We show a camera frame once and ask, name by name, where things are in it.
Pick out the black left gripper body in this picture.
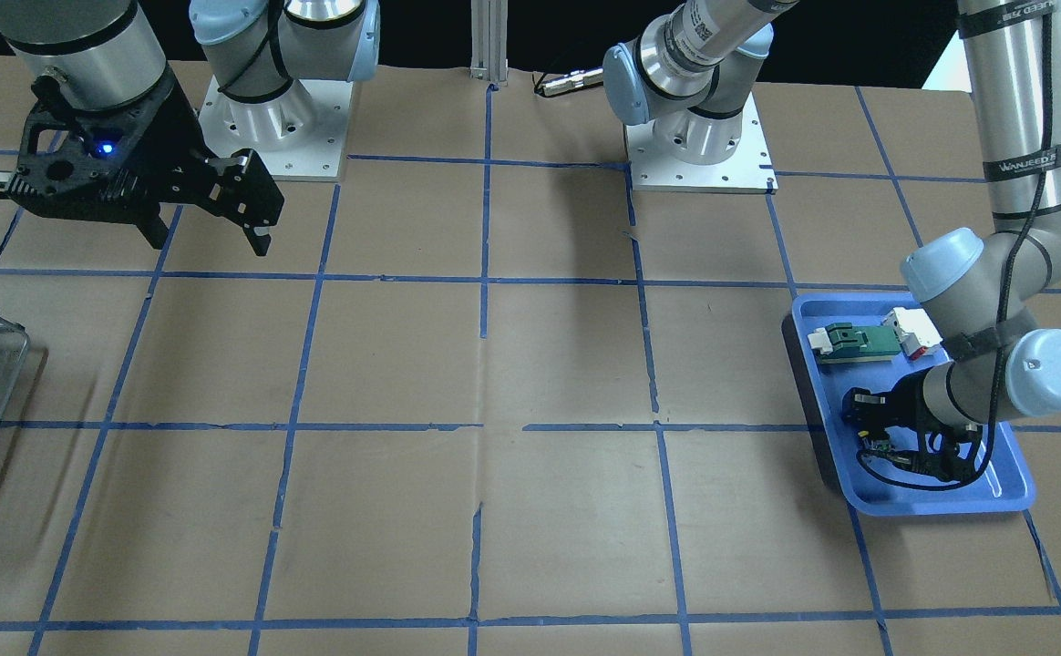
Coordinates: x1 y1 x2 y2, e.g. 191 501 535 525
840 376 986 483

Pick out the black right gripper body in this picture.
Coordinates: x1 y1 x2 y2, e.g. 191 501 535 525
5 69 221 249

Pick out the red push button switch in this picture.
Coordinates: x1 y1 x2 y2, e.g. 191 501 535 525
859 431 898 462

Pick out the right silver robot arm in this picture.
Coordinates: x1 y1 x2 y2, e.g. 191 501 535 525
0 1 382 256

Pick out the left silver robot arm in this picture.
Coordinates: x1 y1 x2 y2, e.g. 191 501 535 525
603 1 1061 491

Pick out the blue plastic tray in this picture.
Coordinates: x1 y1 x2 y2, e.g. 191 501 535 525
792 292 1038 518

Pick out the white circuit breaker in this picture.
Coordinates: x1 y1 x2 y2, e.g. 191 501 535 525
881 307 942 362

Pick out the green circuit board module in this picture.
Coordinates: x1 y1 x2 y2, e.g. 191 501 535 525
807 323 901 364

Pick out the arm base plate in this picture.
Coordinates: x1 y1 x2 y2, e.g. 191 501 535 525
199 77 355 182
623 94 779 194

